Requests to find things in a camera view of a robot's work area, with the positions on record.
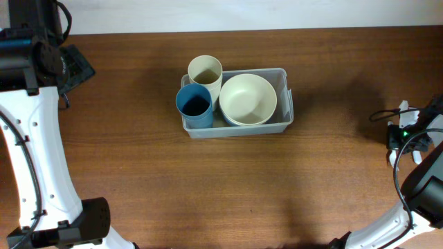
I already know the blue cup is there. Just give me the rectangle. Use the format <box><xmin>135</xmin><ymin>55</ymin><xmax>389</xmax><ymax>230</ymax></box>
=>
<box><xmin>176</xmin><ymin>84</ymin><xmax>213</xmax><ymax>120</ymax></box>
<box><xmin>184</xmin><ymin>115</ymin><xmax>213</xmax><ymax>129</ymax></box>

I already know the cream cup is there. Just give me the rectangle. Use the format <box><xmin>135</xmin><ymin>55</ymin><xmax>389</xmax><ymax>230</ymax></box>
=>
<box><xmin>209</xmin><ymin>84</ymin><xmax>222</xmax><ymax>112</ymax></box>
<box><xmin>188</xmin><ymin>55</ymin><xmax>223</xmax><ymax>90</ymax></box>

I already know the blue bowl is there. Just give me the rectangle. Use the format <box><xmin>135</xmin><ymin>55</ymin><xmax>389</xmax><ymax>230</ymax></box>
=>
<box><xmin>216</xmin><ymin>110</ymin><xmax>230</xmax><ymax>127</ymax></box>

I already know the cream bowl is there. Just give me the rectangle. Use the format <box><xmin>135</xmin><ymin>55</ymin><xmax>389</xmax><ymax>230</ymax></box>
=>
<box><xmin>219</xmin><ymin>73</ymin><xmax>278</xmax><ymax>126</ymax></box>

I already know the white plastic spoon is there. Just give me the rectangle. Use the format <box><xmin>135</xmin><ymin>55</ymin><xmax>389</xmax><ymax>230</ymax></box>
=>
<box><xmin>412</xmin><ymin>151</ymin><xmax>422</xmax><ymax>165</ymax></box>

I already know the white plastic fork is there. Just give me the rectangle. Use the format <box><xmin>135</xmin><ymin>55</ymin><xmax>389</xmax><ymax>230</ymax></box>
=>
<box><xmin>386</xmin><ymin>121</ymin><xmax>399</xmax><ymax>167</ymax></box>

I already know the cream cup front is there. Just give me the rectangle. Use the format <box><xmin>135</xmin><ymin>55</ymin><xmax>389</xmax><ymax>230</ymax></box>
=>
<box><xmin>209</xmin><ymin>84</ymin><xmax>222</xmax><ymax>112</ymax></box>

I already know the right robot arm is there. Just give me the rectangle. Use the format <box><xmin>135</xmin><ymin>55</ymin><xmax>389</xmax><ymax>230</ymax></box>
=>
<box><xmin>328</xmin><ymin>95</ymin><xmax>442</xmax><ymax>249</ymax></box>

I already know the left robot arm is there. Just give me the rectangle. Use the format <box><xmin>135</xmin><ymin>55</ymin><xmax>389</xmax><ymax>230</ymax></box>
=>
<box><xmin>1</xmin><ymin>0</ymin><xmax>135</xmax><ymax>248</ymax></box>

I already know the clear plastic storage container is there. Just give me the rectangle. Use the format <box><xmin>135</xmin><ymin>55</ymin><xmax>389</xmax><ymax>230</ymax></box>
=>
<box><xmin>181</xmin><ymin>68</ymin><xmax>293</xmax><ymax>138</ymax></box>

